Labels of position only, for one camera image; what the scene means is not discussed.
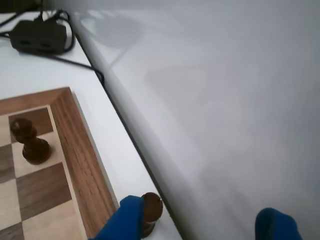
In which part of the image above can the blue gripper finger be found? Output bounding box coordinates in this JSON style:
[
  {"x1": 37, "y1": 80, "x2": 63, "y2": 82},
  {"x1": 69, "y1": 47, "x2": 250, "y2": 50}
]
[
  {"x1": 88, "y1": 195, "x2": 146, "y2": 240},
  {"x1": 254, "y1": 207, "x2": 305, "y2": 240}
]

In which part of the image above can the dark wooden rook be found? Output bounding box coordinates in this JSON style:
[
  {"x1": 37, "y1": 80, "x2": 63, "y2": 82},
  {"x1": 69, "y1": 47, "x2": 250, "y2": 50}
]
[{"x1": 141, "y1": 191, "x2": 164, "y2": 238}]

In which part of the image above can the wooden chessboard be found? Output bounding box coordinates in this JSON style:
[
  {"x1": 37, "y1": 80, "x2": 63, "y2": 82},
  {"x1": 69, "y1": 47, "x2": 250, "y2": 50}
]
[{"x1": 0, "y1": 86, "x2": 120, "y2": 240}]

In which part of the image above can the dark wooden pawn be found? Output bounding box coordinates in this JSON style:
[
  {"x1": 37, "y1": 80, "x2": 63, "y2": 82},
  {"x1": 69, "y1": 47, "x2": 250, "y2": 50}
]
[{"x1": 10, "y1": 118, "x2": 51, "y2": 165}]

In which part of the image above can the black usb hub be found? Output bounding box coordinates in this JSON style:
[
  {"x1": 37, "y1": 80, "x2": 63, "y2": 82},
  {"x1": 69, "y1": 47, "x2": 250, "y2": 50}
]
[{"x1": 8, "y1": 19, "x2": 68, "y2": 55}]

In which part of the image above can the black cable along table edge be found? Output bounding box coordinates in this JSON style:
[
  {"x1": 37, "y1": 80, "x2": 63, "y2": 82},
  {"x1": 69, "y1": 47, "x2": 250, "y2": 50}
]
[{"x1": 37, "y1": 9, "x2": 106, "y2": 88}]

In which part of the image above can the black power cable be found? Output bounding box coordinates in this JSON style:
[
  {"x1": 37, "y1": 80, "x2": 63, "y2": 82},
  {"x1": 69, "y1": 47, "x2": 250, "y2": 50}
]
[{"x1": 0, "y1": 0, "x2": 48, "y2": 28}]

